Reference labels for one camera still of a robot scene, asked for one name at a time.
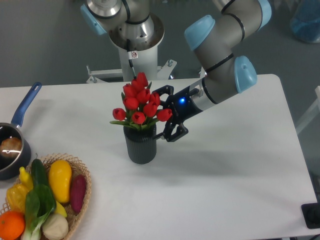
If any orange fruit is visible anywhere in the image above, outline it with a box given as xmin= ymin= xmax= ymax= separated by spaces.
xmin=0 ymin=211 xmax=25 ymax=240

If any beige garlic bulb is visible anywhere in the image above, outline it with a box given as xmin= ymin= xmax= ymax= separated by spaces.
xmin=42 ymin=213 xmax=69 ymax=240

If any yellow mango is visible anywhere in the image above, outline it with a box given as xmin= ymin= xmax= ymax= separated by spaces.
xmin=48 ymin=159 xmax=72 ymax=204

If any black device at edge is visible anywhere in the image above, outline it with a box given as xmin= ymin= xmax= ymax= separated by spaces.
xmin=301 ymin=203 xmax=320 ymax=229

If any yellow bell pepper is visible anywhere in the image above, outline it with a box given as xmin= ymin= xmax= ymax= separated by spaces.
xmin=6 ymin=183 xmax=29 ymax=214

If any white frame at right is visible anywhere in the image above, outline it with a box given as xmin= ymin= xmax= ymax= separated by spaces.
xmin=295 ymin=86 xmax=320 ymax=135

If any purple sweet potato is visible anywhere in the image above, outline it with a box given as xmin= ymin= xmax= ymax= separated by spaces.
xmin=70 ymin=174 xmax=87 ymax=214

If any dark grey ribbed vase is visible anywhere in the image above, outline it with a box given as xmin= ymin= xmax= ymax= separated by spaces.
xmin=123 ymin=125 xmax=157 ymax=165

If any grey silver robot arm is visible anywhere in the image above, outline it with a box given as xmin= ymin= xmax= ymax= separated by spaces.
xmin=80 ymin=0 xmax=272 ymax=142

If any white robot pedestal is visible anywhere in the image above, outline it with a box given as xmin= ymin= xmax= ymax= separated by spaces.
xmin=86 ymin=46 xmax=177 ymax=84

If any blue handled saucepan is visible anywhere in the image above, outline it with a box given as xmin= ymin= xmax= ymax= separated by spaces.
xmin=0 ymin=82 xmax=42 ymax=181

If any green bok choy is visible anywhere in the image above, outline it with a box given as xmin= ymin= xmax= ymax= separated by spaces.
xmin=21 ymin=184 xmax=56 ymax=240

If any red tulip bouquet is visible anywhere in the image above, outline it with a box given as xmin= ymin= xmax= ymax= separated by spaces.
xmin=110 ymin=72 xmax=173 ymax=132

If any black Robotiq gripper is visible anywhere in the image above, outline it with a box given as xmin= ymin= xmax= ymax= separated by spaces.
xmin=151 ymin=85 xmax=202 ymax=142

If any black cable on pedestal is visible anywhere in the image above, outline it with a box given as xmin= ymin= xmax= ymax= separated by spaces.
xmin=126 ymin=38 xmax=138 ymax=82

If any dark green cucumber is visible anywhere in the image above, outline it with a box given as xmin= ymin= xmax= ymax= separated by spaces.
xmin=31 ymin=158 xmax=50 ymax=187

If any brown bun in saucepan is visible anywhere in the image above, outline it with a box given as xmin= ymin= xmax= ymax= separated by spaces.
xmin=0 ymin=137 xmax=22 ymax=159

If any blue transparent container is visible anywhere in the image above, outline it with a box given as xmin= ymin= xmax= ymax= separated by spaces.
xmin=289 ymin=0 xmax=320 ymax=44

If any woven wicker basket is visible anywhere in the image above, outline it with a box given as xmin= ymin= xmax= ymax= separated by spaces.
xmin=0 ymin=153 xmax=92 ymax=240

